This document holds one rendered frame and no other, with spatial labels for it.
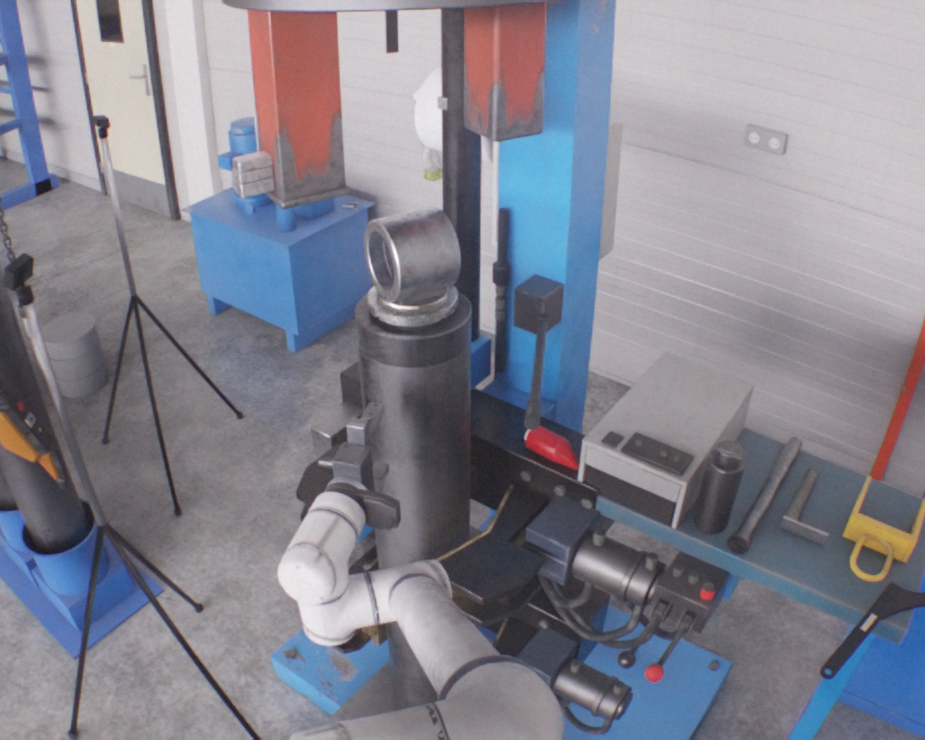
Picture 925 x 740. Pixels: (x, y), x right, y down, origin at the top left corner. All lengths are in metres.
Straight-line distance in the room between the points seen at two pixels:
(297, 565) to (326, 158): 0.60
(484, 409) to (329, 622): 0.80
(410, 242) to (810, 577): 1.00
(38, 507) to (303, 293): 1.87
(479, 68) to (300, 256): 2.60
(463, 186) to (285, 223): 2.22
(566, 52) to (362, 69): 2.67
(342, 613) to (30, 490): 1.59
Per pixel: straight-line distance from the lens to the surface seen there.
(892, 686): 2.74
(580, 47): 1.60
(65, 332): 4.11
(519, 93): 1.40
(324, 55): 1.21
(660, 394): 1.80
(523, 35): 1.38
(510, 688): 0.78
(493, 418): 1.87
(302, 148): 1.23
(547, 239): 1.75
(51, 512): 2.73
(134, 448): 3.74
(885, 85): 3.04
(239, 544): 3.15
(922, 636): 2.55
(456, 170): 1.74
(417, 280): 1.39
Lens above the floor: 2.22
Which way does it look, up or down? 34 degrees down
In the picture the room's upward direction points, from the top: straight up
